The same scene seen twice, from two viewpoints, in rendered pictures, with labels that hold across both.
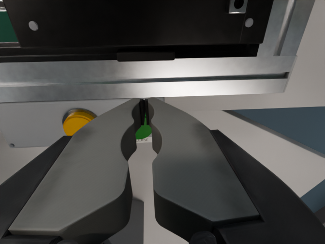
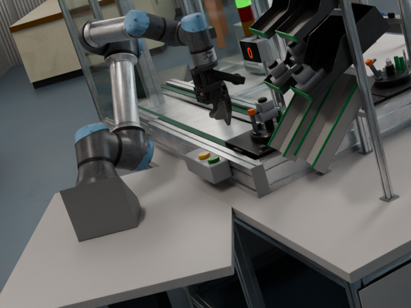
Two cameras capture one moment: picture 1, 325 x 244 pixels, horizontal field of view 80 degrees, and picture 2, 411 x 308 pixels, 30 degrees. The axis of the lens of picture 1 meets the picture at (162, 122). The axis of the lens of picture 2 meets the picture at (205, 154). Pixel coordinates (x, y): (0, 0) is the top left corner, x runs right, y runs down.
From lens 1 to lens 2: 2.42 m
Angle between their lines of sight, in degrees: 87
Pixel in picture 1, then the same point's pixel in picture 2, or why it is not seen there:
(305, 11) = (273, 157)
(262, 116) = not seen: outside the picture
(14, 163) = (150, 188)
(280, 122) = not seen: outside the picture
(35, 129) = (196, 153)
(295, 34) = (267, 159)
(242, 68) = (249, 161)
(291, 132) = not seen: outside the picture
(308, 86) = (267, 213)
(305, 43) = (282, 200)
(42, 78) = (217, 148)
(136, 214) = (133, 213)
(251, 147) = (215, 227)
